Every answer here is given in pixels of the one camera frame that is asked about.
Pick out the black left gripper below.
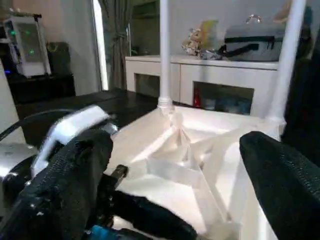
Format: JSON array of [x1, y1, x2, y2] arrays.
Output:
[[85, 165, 200, 240]]

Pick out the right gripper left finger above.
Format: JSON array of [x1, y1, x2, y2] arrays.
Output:
[[0, 128, 116, 240]]

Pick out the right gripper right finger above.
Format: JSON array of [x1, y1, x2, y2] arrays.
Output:
[[238, 130, 320, 240]]

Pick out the white plastic table top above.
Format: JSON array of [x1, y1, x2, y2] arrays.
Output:
[[102, 104, 287, 240]]

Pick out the white plastic table leg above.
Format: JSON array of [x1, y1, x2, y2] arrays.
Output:
[[157, 0, 174, 109], [265, 0, 307, 126]]

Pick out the white glass-door cabinet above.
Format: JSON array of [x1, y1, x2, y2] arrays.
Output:
[[123, 53, 301, 121]]

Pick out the white electronic device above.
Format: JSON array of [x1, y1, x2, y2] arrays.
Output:
[[2, 14, 53, 80]]

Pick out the small clutter pile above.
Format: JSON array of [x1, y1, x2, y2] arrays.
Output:
[[201, 48, 226, 62]]

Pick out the grey curtain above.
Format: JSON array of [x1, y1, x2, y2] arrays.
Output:
[[98, 0, 134, 91]]

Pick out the plush toy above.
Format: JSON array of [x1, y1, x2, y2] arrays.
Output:
[[181, 27, 203, 58]]

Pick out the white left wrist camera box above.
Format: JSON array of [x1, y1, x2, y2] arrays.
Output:
[[31, 104, 121, 179]]

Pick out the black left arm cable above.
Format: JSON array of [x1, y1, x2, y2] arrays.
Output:
[[0, 107, 76, 144]]

